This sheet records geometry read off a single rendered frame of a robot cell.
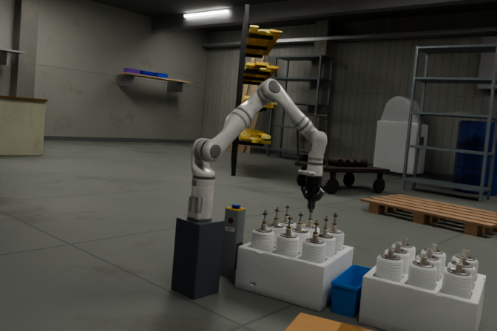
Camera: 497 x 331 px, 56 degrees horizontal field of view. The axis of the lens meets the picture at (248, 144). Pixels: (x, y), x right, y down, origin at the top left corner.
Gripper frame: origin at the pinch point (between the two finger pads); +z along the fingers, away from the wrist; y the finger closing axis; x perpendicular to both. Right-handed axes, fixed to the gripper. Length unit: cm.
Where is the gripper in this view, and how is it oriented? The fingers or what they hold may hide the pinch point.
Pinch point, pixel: (310, 205)
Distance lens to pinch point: 221.1
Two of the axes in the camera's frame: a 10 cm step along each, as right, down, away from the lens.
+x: -6.9, -0.2, -7.2
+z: -0.9, 9.9, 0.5
